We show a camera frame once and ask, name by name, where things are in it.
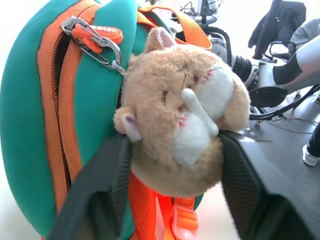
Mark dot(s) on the silver and black robot limb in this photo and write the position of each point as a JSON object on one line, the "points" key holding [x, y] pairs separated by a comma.
{"points": [[302, 57]]}

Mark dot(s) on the tan and white plush hamster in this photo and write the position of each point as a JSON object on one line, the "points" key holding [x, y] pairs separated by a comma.
{"points": [[165, 110]]}

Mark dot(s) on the orange and teal backpack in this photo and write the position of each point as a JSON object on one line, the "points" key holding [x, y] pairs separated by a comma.
{"points": [[27, 105]]}

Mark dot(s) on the white shoe of person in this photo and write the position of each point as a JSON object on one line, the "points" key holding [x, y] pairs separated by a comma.
{"points": [[310, 156]]}

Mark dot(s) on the grey office chair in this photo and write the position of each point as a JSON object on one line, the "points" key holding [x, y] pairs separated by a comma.
{"points": [[305, 31]]}

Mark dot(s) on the orange rubber zipper pull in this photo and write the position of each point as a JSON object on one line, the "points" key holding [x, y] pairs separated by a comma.
{"points": [[105, 31]]}

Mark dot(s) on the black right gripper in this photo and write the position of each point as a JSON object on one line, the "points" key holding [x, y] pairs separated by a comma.
{"points": [[268, 96]]}

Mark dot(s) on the black jacket on chair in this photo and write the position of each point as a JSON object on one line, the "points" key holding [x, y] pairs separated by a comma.
{"points": [[275, 22]]}

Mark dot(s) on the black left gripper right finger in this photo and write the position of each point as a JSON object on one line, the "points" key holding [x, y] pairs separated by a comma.
{"points": [[240, 180]]}

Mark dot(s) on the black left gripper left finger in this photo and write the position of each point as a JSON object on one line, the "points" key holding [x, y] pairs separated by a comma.
{"points": [[100, 170]]}

